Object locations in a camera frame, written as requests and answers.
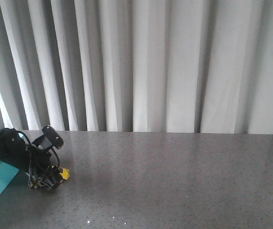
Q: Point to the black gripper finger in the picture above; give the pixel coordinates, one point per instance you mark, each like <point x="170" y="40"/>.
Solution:
<point x="51" y="179"/>

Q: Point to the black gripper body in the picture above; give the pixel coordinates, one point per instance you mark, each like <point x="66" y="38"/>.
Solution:
<point x="24" y="155"/>

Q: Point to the yellow toy beetle car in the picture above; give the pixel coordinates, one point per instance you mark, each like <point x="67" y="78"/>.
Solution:
<point x="34" y="181"/>

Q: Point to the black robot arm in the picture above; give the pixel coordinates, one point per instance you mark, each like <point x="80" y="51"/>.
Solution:
<point x="38" y="159"/>

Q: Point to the white pleated curtain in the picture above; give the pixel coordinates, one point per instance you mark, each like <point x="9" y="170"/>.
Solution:
<point x="181" y="66"/>

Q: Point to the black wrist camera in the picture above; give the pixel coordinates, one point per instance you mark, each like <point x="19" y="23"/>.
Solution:
<point x="49" y="139"/>

